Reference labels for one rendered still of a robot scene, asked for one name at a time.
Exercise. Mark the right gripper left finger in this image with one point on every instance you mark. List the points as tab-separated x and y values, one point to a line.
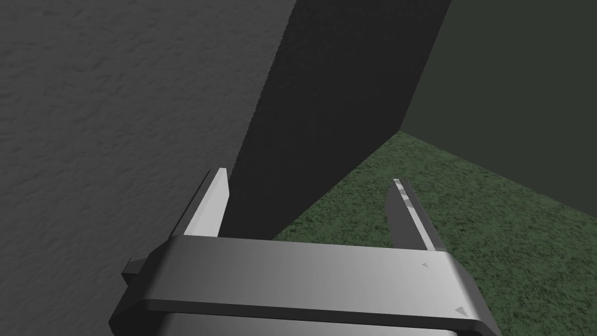
207	210

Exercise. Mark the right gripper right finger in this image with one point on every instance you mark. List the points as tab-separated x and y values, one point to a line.
410	219

